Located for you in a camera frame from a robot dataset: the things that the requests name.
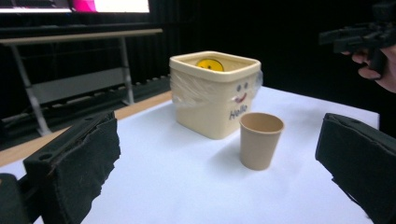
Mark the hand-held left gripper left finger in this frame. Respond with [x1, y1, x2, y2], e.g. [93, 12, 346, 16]
[22, 110, 121, 224]

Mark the yellow ball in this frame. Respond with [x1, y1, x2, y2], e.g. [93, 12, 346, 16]
[195, 58, 225, 73]

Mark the cream square plastic bin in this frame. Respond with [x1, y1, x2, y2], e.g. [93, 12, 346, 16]
[169, 50, 262, 141]

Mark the grey metal frame table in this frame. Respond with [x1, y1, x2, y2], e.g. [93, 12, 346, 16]
[0, 28, 163, 137]

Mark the clear plastic bag liner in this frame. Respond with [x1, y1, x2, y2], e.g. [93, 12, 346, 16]
[169, 69, 264, 108]

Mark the beige paper cup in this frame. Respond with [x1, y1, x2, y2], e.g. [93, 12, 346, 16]
[238, 112, 285, 172]

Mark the white table cover sheet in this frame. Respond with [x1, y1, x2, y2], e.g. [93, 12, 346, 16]
[0, 86, 380, 224]

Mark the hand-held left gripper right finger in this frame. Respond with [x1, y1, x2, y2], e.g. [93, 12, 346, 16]
[315, 112, 396, 224]

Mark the lit monitor screen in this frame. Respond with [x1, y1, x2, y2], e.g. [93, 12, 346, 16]
[0, 0, 150, 15]

